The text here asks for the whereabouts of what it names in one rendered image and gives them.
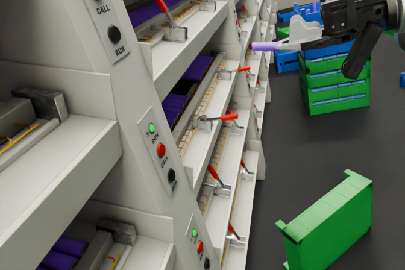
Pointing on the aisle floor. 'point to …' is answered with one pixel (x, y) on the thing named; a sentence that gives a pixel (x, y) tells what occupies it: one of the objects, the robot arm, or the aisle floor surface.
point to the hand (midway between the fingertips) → (282, 47)
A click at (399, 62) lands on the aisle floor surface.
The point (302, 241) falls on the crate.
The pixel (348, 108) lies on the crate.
